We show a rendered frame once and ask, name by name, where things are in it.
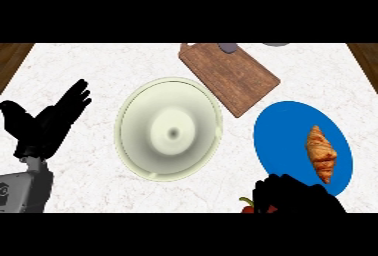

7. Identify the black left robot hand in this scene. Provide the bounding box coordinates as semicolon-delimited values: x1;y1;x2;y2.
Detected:
0;78;94;160

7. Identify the brown wooden cutting board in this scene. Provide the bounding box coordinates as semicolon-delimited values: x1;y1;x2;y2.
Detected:
178;42;283;119

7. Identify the golden brown croissant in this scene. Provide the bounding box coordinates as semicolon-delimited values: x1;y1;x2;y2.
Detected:
305;125;340;185

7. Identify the grey round object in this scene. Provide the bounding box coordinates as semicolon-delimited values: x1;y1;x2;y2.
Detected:
218;42;240;54

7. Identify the red bell pepper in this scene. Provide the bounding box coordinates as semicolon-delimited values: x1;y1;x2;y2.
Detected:
238;196;280;214

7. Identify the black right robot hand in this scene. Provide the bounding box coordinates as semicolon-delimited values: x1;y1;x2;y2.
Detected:
252;173;349;214

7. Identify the blue plate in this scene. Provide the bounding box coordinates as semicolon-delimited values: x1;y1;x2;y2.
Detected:
253;100;355;197

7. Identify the pale green bowl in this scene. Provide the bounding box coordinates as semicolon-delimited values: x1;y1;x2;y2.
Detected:
114;76;225;183

